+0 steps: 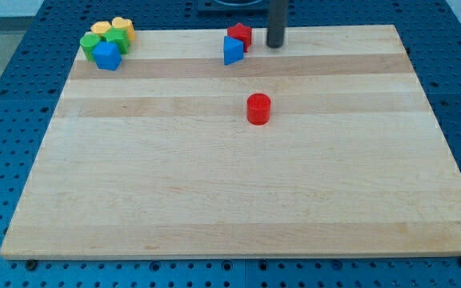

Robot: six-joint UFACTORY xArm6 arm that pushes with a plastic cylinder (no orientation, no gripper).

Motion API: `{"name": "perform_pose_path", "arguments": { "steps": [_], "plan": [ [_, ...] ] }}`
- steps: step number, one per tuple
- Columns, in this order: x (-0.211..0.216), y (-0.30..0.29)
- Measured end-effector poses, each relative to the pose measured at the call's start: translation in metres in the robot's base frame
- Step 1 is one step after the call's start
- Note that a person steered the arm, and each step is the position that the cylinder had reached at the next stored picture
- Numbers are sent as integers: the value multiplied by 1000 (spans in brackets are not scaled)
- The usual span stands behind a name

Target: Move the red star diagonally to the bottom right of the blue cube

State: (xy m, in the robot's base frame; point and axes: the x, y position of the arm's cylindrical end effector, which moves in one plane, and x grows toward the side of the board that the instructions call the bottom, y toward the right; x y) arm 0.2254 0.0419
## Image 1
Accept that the blue triangle block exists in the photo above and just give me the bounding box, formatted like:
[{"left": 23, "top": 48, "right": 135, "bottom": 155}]
[{"left": 223, "top": 36, "right": 244, "bottom": 66}]

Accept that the yellow heart block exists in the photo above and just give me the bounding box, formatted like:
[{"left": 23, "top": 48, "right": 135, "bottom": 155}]
[{"left": 111, "top": 17, "right": 136, "bottom": 42}]

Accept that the green star block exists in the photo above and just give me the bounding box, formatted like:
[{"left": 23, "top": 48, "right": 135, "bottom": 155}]
[{"left": 102, "top": 27, "right": 130, "bottom": 54}]

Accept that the yellow hexagon block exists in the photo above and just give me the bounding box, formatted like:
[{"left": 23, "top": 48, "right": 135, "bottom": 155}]
[{"left": 90, "top": 21, "right": 112, "bottom": 37}]

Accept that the red star block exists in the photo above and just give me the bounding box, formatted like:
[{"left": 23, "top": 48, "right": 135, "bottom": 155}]
[{"left": 226, "top": 22, "right": 252, "bottom": 53}]

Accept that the green cylinder block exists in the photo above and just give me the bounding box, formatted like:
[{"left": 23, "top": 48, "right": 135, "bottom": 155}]
[{"left": 79, "top": 34, "right": 101, "bottom": 62}]

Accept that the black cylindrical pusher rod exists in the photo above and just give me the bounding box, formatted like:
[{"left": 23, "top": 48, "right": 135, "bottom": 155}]
[{"left": 267, "top": 0, "right": 289, "bottom": 49}]

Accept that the blue cube block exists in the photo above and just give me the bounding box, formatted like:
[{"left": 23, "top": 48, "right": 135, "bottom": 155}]
[{"left": 92, "top": 42, "right": 122, "bottom": 70}]

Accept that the red cylinder block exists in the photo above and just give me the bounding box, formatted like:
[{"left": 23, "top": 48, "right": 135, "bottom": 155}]
[{"left": 247, "top": 93, "right": 271, "bottom": 126}]

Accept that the wooden board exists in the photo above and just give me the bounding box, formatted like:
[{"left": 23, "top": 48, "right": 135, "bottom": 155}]
[{"left": 0, "top": 25, "right": 461, "bottom": 260}]

